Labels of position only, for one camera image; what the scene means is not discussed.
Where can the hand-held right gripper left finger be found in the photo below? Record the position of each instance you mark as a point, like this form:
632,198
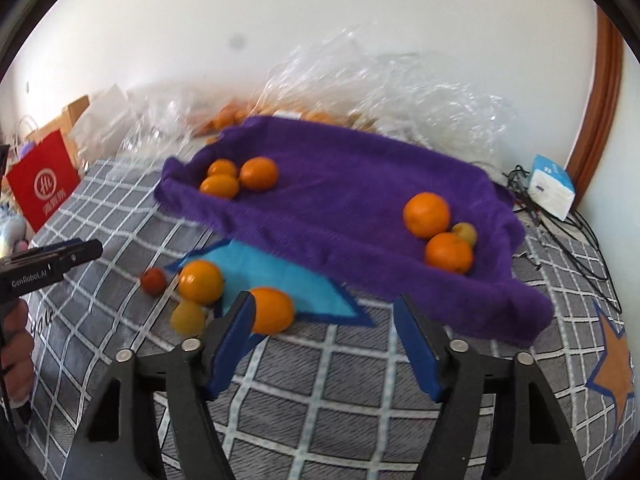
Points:
232,345

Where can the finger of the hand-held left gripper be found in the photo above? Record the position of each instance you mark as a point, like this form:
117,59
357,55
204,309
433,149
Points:
75,251

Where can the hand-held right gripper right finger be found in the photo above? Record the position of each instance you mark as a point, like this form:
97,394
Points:
417,350

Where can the orange mandarin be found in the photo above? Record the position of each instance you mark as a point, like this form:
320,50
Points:
258,173
426,214
222,166
274,310
449,253
220,187
201,281

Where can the small yellow fruit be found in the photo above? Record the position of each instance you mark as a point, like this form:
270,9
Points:
188,318
466,232

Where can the purple towel covered tray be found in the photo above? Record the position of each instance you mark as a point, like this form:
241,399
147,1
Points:
340,210

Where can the person's left hand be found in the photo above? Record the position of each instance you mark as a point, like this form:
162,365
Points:
20,350

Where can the red paper bag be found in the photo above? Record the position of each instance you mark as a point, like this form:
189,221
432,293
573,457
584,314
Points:
42,185

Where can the small red fruit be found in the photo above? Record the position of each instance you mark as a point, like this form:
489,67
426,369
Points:
153,280

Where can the grey checkered bedsheet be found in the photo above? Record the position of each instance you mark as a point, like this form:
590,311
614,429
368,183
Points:
325,410

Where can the small clear plastic bag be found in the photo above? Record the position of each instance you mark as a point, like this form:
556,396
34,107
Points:
160,120

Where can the bagged orange fruit pile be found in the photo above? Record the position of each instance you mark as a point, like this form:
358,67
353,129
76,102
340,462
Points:
225,119

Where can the white and blue box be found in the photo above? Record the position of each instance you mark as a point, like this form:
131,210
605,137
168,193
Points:
550,187

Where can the large clear plastic bag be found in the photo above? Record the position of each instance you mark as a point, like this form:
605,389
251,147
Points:
400,90

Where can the brown wooden door frame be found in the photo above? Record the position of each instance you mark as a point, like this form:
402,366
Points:
600,110

